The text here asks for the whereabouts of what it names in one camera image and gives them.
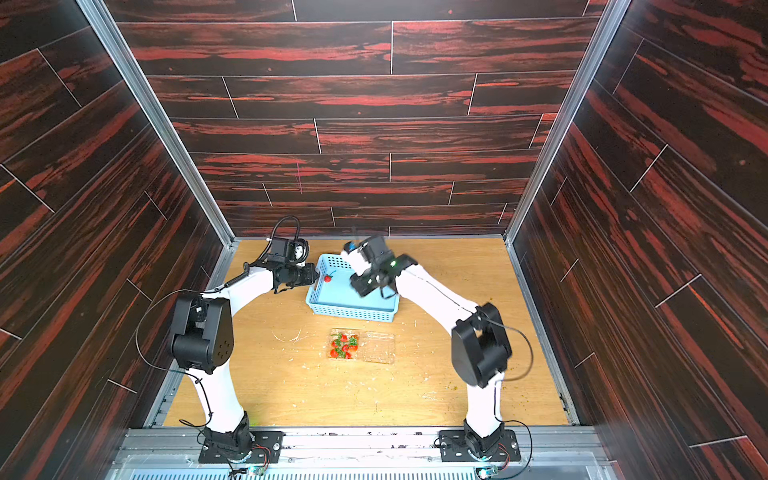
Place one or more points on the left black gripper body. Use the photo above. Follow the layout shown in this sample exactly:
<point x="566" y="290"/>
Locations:
<point x="300" y="275"/>

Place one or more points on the light blue plastic basket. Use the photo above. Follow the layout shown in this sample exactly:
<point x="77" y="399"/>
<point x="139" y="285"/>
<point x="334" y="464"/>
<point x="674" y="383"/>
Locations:
<point x="339" y="299"/>

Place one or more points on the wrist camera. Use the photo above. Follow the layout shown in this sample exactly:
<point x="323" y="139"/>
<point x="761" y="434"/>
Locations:
<point x="353" y="255"/>
<point x="292" y="251"/>

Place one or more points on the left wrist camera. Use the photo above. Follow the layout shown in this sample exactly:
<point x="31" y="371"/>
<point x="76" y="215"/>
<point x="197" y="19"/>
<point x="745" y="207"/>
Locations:
<point x="292" y="251"/>

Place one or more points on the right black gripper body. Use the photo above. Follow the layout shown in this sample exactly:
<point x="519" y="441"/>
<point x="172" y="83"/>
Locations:
<point x="382" y="275"/>

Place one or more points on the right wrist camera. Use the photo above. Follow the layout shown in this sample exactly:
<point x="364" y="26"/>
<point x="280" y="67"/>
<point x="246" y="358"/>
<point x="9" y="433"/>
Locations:
<point x="353" y="255"/>

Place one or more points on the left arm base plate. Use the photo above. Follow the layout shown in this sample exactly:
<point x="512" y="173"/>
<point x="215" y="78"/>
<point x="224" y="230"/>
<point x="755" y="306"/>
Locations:
<point x="255" y="447"/>

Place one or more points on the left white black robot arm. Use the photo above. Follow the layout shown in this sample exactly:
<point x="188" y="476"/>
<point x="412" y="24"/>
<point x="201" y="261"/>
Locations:
<point x="202" y="343"/>

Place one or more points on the clear plastic clamshell container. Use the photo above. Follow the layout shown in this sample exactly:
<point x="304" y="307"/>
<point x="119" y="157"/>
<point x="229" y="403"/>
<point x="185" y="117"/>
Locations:
<point x="375" y="347"/>

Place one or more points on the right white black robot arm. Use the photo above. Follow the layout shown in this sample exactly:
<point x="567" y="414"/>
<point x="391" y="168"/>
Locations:
<point x="480" y="348"/>

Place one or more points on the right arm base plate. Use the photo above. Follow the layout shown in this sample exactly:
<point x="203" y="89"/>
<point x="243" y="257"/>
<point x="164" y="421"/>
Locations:
<point x="463" y="445"/>

